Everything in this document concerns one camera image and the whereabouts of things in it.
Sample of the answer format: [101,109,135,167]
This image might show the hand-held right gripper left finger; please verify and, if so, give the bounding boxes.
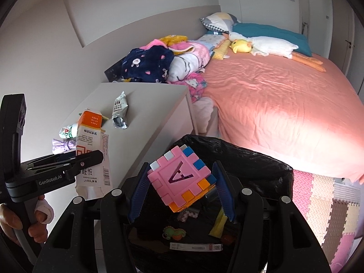
[33,163,151,273]

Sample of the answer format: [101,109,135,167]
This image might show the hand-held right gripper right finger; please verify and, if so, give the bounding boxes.
[212,161,332,273]

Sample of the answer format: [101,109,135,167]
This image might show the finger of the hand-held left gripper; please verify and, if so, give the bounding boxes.
[53,152,78,162]
[67,149,104,181]

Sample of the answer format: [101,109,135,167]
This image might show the orange and white carton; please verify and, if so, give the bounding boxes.
[74,110,113,201]

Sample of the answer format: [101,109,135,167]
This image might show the yellow snack packet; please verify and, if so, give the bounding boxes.
[209,207,228,238]

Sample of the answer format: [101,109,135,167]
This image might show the white corner guard with tape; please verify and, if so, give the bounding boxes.
[177,207,200,221]

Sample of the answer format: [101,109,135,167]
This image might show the black trash bag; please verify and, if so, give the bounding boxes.
[122,134,294,273]

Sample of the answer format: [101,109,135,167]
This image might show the pink puzzle cube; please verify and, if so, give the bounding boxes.
[147,146,217,212]

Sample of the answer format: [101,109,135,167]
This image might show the green and orange toy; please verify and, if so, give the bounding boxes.
[162,226,187,241]

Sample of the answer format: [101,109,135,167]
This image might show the long white cardboard box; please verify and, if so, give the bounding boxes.
[169,242,222,252]

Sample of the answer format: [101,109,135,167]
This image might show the person's left hand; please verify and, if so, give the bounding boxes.
[0,195,54,245]

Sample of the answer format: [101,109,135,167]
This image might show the purple plastic bag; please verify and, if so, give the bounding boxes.
[52,138,77,152]

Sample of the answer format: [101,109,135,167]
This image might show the white and green packet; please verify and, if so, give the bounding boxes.
[59,122,78,140]

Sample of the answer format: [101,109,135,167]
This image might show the silver snack wrapper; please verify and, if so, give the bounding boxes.
[112,91,129,130]

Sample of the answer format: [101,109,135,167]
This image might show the pale pink hanging cloth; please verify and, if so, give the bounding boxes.
[192,97,218,134]

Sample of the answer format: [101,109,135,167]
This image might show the black panel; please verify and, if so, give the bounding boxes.
[104,57,126,82]

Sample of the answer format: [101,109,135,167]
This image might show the foam puzzle floor mat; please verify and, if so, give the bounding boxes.
[293,168,363,272]

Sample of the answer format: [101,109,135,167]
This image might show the bed with pink sheet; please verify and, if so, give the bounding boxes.
[196,50,364,182]

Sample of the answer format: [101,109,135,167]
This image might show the pink floral cloth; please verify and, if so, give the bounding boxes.
[179,72,208,103]

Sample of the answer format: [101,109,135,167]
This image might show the navy bunny print blanket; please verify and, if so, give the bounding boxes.
[121,45,174,83]

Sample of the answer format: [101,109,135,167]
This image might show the pink white cartoon blanket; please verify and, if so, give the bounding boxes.
[166,41,212,83]

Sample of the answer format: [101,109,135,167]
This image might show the bright pink fleece cloth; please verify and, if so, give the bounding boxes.
[145,38,171,50]

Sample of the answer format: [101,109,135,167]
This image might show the yellow duck plush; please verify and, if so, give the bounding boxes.
[230,39,253,54]

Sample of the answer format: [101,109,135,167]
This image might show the white patterned pillow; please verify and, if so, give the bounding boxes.
[196,33,225,52]

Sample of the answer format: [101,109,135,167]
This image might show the white goose plush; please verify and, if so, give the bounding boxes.
[229,32,323,73]

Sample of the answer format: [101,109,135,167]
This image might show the patchwork pillow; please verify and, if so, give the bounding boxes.
[200,12,242,33]

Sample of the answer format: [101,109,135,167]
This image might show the white wardrobe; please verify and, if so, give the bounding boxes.
[296,0,361,77]

